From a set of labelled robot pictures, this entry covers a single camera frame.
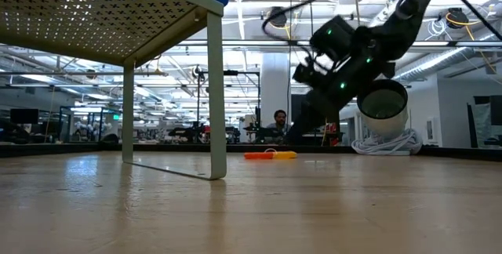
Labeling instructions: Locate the yellow hanging cable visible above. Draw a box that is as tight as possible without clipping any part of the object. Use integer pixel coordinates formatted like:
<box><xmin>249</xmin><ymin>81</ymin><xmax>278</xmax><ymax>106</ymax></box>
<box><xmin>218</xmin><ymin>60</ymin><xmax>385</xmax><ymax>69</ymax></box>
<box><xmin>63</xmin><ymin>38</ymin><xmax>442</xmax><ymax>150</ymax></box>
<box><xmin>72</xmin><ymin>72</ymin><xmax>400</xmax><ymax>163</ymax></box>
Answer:
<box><xmin>319</xmin><ymin>118</ymin><xmax>331</xmax><ymax>147</ymax></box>

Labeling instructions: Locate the black ceiling cable reel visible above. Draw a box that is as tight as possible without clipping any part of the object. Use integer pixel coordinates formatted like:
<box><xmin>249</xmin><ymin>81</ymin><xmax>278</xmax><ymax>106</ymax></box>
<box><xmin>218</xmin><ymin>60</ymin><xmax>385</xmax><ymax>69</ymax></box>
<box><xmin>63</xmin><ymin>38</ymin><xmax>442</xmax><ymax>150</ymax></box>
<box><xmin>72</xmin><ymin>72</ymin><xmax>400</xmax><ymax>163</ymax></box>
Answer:
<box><xmin>446</xmin><ymin>6</ymin><xmax>471</xmax><ymax>30</ymax></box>
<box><xmin>267</xmin><ymin>5</ymin><xmax>289</xmax><ymax>29</ymax></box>

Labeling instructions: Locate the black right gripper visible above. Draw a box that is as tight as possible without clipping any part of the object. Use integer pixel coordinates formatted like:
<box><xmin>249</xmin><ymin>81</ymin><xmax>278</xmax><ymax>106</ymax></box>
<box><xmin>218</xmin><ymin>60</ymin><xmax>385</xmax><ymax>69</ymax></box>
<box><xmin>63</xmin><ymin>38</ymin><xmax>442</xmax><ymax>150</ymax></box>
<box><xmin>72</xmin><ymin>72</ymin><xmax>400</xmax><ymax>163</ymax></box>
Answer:
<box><xmin>285</xmin><ymin>60</ymin><xmax>344</xmax><ymax>146</ymax></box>

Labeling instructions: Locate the pale green perforated metal shelf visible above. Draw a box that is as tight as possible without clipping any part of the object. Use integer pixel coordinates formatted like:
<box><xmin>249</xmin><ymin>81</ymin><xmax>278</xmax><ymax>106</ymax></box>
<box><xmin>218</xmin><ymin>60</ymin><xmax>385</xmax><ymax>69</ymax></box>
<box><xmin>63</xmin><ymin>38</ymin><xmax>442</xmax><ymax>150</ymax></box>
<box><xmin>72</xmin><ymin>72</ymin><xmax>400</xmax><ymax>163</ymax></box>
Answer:
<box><xmin>0</xmin><ymin>0</ymin><xmax>227</xmax><ymax>180</ymax></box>

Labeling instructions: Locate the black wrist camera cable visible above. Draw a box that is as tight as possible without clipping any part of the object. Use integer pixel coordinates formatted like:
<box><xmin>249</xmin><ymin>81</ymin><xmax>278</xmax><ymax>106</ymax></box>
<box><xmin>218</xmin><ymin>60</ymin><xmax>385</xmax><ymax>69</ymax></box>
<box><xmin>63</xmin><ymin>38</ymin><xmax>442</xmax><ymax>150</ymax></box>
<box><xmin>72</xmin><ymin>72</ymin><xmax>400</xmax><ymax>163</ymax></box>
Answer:
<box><xmin>260</xmin><ymin>0</ymin><xmax>405</xmax><ymax>49</ymax></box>

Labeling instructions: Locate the orange coil wristband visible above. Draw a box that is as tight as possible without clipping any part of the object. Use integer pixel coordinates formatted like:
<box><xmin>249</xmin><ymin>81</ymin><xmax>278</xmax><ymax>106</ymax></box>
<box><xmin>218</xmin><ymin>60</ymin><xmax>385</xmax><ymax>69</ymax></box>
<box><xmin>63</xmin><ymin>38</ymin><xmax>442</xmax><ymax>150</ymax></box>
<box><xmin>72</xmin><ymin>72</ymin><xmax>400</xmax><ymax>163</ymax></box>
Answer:
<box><xmin>243</xmin><ymin>151</ymin><xmax>275</xmax><ymax>161</ymax></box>

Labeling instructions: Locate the background black rig frame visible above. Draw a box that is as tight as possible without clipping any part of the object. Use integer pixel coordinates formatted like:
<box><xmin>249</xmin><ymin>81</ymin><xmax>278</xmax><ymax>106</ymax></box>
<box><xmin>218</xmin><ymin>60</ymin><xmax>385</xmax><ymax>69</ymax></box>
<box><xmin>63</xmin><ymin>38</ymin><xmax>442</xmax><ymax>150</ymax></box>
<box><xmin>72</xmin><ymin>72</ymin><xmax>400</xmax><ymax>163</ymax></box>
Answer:
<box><xmin>195</xmin><ymin>69</ymin><xmax>262</xmax><ymax>145</ymax></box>

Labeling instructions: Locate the person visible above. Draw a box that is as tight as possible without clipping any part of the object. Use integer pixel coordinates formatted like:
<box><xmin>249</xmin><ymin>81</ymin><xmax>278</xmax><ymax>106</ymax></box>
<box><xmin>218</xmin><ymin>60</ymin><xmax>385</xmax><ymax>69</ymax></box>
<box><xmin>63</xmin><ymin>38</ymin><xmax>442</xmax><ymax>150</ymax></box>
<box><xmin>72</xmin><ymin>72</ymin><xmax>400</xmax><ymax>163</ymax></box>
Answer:
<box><xmin>265</xmin><ymin>109</ymin><xmax>289</xmax><ymax>144</ymax></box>

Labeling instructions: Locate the black aluminium table frame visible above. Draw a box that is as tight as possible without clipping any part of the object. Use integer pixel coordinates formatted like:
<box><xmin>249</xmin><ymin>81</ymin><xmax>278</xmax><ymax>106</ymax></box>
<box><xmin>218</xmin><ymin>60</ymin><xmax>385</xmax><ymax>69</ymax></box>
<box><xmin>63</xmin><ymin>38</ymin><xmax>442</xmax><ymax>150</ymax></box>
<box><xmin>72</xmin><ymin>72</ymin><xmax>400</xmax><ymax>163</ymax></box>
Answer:
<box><xmin>0</xmin><ymin>140</ymin><xmax>502</xmax><ymax>161</ymax></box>

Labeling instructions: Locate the small black monitor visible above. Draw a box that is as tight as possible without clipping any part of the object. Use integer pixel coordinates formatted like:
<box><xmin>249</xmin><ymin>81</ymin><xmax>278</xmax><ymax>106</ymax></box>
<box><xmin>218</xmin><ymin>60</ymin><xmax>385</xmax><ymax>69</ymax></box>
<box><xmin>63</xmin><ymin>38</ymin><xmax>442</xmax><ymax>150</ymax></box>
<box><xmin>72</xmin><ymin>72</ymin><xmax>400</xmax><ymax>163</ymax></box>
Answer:
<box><xmin>9</xmin><ymin>108</ymin><xmax>40</xmax><ymax>125</ymax></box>

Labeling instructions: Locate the white coiled cable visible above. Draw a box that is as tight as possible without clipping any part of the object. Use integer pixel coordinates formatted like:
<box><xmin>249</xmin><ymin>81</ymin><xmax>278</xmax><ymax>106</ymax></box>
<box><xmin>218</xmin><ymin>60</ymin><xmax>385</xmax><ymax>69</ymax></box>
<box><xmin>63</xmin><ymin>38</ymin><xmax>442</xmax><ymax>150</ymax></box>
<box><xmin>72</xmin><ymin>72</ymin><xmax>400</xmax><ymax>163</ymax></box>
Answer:
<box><xmin>351</xmin><ymin>127</ymin><xmax>424</xmax><ymax>157</ymax></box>

